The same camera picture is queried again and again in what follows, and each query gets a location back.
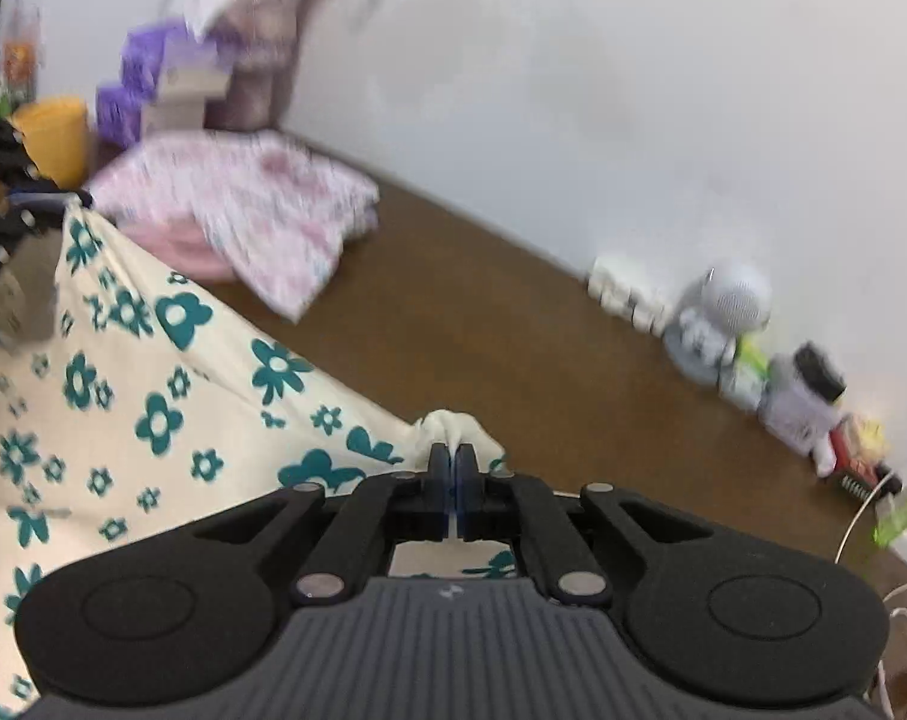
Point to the cream green-flowered garment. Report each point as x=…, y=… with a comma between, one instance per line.
x=161, y=390

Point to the sealed purple tissue pack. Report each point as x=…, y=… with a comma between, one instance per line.
x=116, y=112

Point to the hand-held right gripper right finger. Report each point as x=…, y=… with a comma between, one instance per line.
x=467, y=465

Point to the colourful clear packets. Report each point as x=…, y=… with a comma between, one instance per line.
x=15, y=60

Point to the black charger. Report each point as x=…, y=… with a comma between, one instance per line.
x=821, y=371

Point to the green spray bottle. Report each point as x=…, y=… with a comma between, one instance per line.
x=900, y=521

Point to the pale yellow small box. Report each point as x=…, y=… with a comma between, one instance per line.
x=870, y=431

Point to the pink mottled vase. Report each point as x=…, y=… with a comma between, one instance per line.
x=258, y=52

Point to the red black box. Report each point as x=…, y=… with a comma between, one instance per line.
x=855, y=465

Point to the white tube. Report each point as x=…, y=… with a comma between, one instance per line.
x=825, y=457

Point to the yellow mug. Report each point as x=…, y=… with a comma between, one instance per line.
x=52, y=139

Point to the white robot-shaped speaker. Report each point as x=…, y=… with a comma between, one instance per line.
x=735, y=296

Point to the plain pink cloth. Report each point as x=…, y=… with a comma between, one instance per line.
x=183, y=247

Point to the open purple tissue pack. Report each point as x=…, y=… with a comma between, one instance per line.
x=146, y=52

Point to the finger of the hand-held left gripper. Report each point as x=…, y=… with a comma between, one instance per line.
x=33, y=229
x=56, y=199

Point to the pink floral garment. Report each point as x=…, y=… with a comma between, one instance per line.
x=258, y=195

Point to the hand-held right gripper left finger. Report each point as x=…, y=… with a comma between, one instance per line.
x=440, y=465

